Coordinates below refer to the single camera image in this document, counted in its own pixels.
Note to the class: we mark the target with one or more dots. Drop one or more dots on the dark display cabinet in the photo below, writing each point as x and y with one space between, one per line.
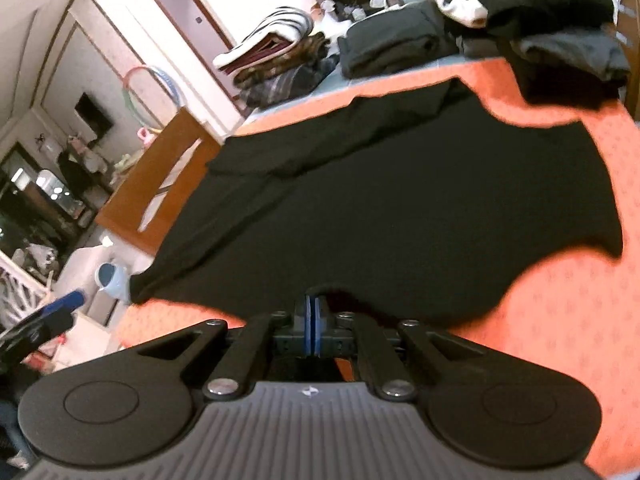
35 210

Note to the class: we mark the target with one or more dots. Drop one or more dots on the plaid folded garment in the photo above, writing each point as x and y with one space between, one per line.
295 82

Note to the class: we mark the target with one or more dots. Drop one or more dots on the hula hoop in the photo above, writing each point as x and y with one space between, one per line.
167 80

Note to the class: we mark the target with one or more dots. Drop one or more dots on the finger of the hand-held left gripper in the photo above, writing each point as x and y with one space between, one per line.
62 304

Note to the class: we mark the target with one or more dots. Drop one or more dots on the striped folded garment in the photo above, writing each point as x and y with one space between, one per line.
280 22

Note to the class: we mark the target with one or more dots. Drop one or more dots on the dark grey folded garment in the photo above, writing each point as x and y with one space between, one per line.
485 45

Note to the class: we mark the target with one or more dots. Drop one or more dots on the light blue plastic jug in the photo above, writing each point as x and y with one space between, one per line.
110 280

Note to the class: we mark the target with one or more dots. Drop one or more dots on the black folded garment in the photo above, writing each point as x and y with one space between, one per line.
395 40
545 2
555 90

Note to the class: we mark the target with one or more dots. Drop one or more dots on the black sweater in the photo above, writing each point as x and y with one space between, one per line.
400 210

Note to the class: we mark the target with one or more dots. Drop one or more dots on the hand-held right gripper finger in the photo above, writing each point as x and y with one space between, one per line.
307 327
318 327

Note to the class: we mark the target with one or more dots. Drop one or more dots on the brown cardboard box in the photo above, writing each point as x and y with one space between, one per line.
627 15

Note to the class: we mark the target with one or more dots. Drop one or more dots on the orange floral mat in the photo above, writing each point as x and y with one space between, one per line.
575 335

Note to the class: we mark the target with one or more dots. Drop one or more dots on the wooden chair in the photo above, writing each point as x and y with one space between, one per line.
180 160

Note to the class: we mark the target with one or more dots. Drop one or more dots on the black wall screen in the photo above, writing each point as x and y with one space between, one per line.
92 112

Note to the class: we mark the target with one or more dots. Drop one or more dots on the pink toy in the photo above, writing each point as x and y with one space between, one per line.
145 135

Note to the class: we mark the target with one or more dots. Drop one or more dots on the white seat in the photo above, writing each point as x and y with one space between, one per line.
95 320

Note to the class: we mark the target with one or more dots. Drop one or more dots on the brown patterned folded garment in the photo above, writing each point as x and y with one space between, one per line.
305 50

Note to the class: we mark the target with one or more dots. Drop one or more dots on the white lattice rail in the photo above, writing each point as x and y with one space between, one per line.
20 290

